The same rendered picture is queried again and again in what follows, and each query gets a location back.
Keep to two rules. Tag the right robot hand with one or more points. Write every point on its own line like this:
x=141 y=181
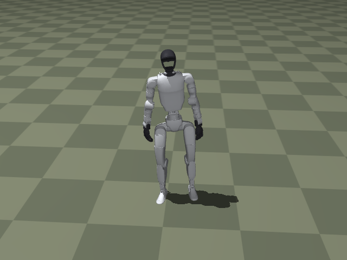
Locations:
x=147 y=133

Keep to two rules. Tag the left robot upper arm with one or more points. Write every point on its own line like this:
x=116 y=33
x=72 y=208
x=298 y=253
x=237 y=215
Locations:
x=189 y=80

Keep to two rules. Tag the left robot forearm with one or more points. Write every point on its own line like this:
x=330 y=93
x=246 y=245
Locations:
x=196 y=111

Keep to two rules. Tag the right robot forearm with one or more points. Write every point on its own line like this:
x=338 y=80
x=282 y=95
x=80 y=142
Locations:
x=147 y=116

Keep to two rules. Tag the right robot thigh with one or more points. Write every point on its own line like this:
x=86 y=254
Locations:
x=160 y=144

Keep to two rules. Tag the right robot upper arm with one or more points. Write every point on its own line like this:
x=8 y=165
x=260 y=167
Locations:
x=151 y=84

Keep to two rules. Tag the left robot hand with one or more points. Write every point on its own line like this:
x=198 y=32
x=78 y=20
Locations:
x=198 y=130

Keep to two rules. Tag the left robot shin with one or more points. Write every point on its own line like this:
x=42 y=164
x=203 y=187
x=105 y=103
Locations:
x=191 y=171

